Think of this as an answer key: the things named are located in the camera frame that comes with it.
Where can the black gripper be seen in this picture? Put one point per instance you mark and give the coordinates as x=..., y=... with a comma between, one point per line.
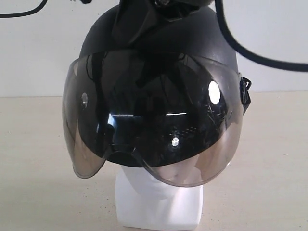
x=135, y=17

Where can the black helmet with visor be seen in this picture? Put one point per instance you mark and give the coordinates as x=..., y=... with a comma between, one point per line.
x=172, y=103

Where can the white mannequin head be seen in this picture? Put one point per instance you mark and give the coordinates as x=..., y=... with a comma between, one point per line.
x=143, y=202

